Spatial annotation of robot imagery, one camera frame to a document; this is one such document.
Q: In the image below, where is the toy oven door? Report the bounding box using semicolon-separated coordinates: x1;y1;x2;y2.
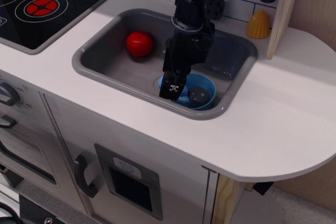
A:
0;108;79;209

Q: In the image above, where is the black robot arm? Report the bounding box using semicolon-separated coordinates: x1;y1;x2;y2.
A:
159;0;225;101

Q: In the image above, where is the grey oven knob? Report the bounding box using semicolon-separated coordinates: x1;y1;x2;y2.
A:
1;82;24;106

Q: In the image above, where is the light wooden side post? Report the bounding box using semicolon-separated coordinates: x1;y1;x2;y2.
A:
266;0;295;59

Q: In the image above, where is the light blue plastic bowl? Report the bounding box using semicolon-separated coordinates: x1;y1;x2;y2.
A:
172;73;216;110

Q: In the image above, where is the red toy apple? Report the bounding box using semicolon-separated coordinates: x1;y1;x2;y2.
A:
126;31;153;58

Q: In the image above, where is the black toy stovetop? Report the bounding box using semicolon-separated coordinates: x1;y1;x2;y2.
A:
1;0;106;55

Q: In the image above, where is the grey plastic sink basin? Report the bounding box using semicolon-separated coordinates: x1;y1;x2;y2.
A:
72;9;257;120

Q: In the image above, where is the grey oven door handle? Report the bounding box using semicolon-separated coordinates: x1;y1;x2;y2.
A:
0;115;17;129

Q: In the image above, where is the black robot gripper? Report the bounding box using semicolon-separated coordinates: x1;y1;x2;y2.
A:
159;20;215;101

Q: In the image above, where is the grey cabinet door handle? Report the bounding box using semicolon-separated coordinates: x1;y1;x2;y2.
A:
73;155;98;198

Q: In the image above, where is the yellow toy corn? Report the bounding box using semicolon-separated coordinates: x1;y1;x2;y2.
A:
246;10;270;39

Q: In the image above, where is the blue and grey toy spoon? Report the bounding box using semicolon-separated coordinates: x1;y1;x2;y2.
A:
158;73;216;110

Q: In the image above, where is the grey dispenser panel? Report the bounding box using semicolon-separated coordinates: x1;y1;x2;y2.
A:
95;143;163;221

